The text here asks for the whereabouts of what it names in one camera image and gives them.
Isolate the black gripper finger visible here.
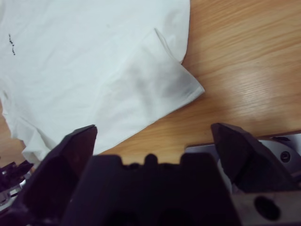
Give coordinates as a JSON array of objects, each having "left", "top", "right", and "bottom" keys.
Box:
[
  {"left": 210, "top": 122, "right": 293, "bottom": 194},
  {"left": 14, "top": 124, "right": 98, "bottom": 226}
]

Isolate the white printed t-shirt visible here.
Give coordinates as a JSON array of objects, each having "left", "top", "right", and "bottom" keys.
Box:
[{"left": 0, "top": 0, "right": 205, "bottom": 165}]

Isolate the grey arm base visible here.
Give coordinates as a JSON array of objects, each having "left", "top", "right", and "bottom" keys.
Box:
[{"left": 185, "top": 133, "right": 301, "bottom": 189}]

